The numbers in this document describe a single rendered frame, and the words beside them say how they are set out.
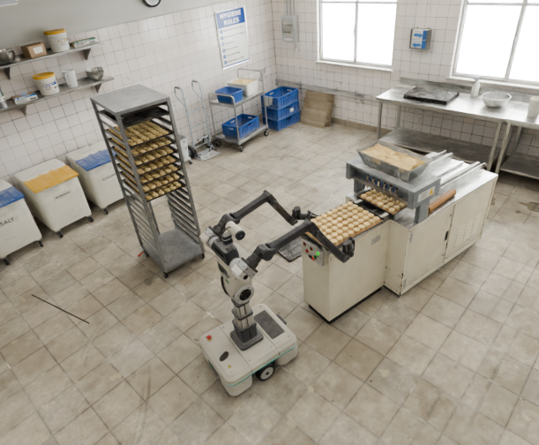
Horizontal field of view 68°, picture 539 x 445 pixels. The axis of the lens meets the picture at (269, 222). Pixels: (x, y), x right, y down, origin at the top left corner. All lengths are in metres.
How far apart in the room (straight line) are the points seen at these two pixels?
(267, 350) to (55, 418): 1.70
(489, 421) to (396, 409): 0.61
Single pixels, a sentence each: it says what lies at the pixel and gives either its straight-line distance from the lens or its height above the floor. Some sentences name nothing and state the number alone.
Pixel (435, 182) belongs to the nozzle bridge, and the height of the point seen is 1.17.
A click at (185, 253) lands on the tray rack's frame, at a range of 4.44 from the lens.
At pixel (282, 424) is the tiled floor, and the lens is 3.20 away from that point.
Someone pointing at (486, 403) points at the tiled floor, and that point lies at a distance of 3.49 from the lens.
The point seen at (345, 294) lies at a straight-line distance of 3.55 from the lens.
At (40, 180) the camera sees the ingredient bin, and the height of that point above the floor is 0.74.
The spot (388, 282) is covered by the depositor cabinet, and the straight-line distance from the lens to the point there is 3.90.
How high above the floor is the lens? 2.81
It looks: 35 degrees down
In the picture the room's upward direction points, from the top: 6 degrees counter-clockwise
